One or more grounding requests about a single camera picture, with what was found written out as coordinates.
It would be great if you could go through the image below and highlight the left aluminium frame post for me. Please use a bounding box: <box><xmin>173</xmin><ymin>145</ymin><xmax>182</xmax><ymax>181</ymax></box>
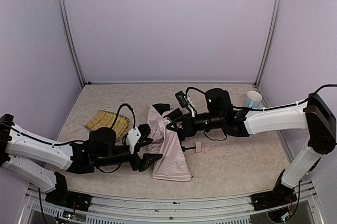
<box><xmin>58</xmin><ymin>0</ymin><xmax>86</xmax><ymax>88</ymax></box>

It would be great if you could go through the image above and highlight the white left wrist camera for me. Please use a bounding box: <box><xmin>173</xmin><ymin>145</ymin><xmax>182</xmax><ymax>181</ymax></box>
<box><xmin>125</xmin><ymin>127</ymin><xmax>141</xmax><ymax>154</ymax></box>

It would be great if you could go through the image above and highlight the front aluminium rail base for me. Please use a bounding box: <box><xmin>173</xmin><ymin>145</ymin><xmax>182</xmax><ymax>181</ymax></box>
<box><xmin>18</xmin><ymin>179</ymin><xmax>324</xmax><ymax>224</ymax></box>

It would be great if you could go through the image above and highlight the light blue mug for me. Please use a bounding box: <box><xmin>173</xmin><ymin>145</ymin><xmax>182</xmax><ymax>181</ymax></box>
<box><xmin>244</xmin><ymin>90</ymin><xmax>263</xmax><ymax>109</ymax></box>

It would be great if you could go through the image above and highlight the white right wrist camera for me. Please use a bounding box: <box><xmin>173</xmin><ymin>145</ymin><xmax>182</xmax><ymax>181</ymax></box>
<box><xmin>175</xmin><ymin>91</ymin><xmax>197</xmax><ymax>117</ymax></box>

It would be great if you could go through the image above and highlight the right aluminium frame post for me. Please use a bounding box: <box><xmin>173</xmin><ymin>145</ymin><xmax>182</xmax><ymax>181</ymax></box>
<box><xmin>254</xmin><ymin>0</ymin><xmax>282</xmax><ymax>89</ymax></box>

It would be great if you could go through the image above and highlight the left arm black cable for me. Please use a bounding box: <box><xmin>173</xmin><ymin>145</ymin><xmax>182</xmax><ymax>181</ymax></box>
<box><xmin>112</xmin><ymin>104</ymin><xmax>137</xmax><ymax>135</ymax></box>

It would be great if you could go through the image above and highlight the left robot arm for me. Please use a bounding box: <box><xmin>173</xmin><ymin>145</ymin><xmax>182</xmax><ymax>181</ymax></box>
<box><xmin>1</xmin><ymin>114</ymin><xmax>163</xmax><ymax>211</ymax></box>

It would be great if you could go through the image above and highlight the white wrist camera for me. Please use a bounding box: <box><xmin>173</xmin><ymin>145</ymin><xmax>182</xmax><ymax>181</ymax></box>
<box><xmin>175</xmin><ymin>91</ymin><xmax>197</xmax><ymax>117</ymax></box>
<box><xmin>125</xmin><ymin>127</ymin><xmax>141</xmax><ymax>154</ymax></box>

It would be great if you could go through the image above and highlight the pink folding umbrella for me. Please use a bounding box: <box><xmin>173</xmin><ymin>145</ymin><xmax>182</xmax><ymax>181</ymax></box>
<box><xmin>147</xmin><ymin>103</ymin><xmax>197</xmax><ymax>182</ymax></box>

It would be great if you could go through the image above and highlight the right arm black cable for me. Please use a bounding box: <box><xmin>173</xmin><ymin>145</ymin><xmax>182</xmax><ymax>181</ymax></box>
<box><xmin>314</xmin><ymin>84</ymin><xmax>337</xmax><ymax>96</ymax></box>

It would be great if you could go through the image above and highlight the aluminium frame post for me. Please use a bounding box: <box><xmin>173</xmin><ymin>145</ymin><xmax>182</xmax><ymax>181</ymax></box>
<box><xmin>58</xmin><ymin>0</ymin><xmax>86</xmax><ymax>88</ymax></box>
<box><xmin>254</xmin><ymin>0</ymin><xmax>282</xmax><ymax>89</ymax></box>

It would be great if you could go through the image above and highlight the woven bamboo tray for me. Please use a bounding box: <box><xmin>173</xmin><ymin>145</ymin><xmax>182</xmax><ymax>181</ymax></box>
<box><xmin>84</xmin><ymin>110</ymin><xmax>131</xmax><ymax>142</ymax></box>

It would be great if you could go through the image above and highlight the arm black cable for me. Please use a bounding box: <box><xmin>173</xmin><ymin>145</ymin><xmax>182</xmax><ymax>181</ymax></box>
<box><xmin>314</xmin><ymin>84</ymin><xmax>337</xmax><ymax>96</ymax></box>
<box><xmin>112</xmin><ymin>104</ymin><xmax>137</xmax><ymax>135</ymax></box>

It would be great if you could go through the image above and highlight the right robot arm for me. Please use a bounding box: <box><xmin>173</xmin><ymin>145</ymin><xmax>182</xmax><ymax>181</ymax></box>
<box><xmin>166</xmin><ymin>88</ymin><xmax>336</xmax><ymax>211</ymax></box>

